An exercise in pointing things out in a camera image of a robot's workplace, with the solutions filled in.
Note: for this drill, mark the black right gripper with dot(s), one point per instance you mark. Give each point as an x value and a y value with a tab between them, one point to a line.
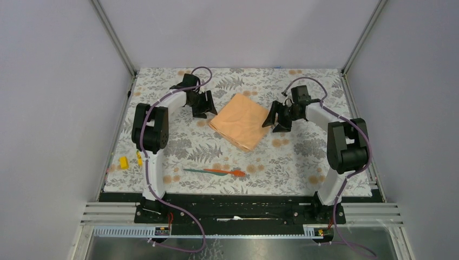
277	107

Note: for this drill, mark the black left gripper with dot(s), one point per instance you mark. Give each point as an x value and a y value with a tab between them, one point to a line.
207	106

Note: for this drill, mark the orange cloth napkin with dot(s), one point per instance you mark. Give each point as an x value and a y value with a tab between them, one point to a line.
240	122

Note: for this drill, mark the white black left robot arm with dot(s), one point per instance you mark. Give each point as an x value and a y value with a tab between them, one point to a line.
150	132

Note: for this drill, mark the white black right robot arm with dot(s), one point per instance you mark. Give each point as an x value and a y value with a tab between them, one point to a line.
348	150

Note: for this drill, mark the teal plastic knife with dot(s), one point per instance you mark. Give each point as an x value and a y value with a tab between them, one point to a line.
202	171

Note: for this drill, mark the orange plastic fork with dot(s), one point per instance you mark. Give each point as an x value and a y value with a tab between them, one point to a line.
236	173

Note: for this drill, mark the yellow toy block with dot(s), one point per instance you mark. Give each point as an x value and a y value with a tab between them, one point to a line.
139	159
123	163

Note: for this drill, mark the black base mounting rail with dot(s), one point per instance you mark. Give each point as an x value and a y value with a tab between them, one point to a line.
225	215

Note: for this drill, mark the right aluminium frame post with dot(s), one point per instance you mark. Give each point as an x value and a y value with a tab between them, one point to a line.
364	35

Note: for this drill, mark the aluminium frame post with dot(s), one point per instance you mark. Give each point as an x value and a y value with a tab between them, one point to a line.
108	27
364	35

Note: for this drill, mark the left aluminium frame post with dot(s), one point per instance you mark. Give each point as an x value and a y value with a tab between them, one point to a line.
108	27

